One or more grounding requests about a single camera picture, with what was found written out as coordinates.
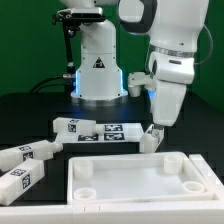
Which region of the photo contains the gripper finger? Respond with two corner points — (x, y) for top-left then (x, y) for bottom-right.
(149, 124), (164, 139)

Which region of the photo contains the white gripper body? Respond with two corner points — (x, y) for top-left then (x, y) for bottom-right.
(149, 52), (194, 126)

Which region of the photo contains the white desk top tray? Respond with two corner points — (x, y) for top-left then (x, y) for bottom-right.
(67, 152), (214, 205)

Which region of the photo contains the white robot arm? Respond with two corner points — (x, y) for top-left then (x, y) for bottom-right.
(57, 0), (209, 130)

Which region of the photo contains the white marker base sheet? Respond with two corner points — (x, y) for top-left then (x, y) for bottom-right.
(55, 123), (144, 144)

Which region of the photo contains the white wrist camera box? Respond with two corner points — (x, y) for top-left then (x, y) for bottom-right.
(128, 72), (154, 97)

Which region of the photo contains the black camera on stand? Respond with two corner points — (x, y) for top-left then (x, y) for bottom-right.
(51, 7), (107, 93)

